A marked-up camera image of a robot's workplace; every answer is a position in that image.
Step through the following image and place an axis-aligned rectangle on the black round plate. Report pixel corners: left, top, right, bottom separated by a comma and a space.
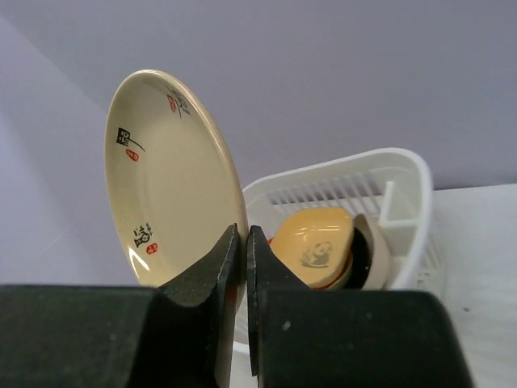
346, 228, 371, 289

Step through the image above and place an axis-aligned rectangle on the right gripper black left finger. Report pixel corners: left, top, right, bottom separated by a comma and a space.
1, 226, 239, 387

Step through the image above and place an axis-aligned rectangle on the yellow square panda plate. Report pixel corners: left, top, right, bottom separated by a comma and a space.
270, 207, 354, 289

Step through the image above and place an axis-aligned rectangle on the cream square panda plate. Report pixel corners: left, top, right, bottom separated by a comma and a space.
354, 214, 392, 290

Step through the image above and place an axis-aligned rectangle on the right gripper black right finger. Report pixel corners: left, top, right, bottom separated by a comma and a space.
246, 226, 474, 387

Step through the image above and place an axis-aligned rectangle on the white plastic bin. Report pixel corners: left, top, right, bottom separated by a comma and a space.
233, 147, 443, 356

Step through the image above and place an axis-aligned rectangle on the beige round floral plate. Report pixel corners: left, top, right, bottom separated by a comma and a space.
104, 70, 248, 286

